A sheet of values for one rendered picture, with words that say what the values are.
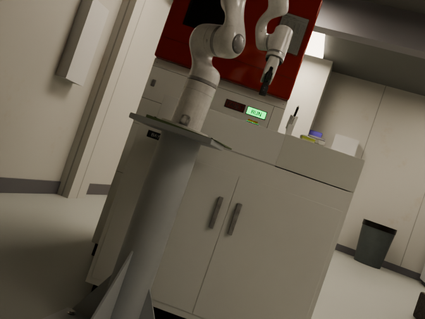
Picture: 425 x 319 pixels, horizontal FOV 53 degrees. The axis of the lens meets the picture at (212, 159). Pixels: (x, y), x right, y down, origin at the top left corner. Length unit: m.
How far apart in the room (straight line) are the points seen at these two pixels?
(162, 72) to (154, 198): 1.13
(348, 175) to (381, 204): 6.34
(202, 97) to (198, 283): 0.79
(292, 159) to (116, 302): 0.91
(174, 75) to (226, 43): 0.97
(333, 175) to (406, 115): 6.61
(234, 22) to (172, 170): 0.59
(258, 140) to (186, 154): 0.39
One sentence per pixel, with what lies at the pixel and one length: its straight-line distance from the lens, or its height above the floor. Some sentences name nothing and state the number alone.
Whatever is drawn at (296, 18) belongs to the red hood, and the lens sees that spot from 2.56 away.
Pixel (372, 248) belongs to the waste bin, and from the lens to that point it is 7.53.
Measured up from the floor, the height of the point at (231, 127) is 0.91.
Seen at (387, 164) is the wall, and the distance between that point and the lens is 8.25.
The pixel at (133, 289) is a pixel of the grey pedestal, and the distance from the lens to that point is 1.64.
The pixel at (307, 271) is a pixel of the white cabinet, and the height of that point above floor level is 0.44.
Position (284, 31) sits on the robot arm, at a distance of 1.98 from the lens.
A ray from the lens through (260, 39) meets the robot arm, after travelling 2.00.
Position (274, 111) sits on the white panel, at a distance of 2.47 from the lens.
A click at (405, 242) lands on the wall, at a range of 8.31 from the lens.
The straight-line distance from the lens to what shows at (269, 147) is 1.82.
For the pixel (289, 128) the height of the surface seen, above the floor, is 1.03.
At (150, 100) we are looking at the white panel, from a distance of 2.52.
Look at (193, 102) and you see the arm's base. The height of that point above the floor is 0.93.
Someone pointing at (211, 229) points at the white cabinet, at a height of 0.47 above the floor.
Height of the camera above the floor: 0.74
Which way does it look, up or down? 1 degrees up
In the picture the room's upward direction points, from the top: 19 degrees clockwise
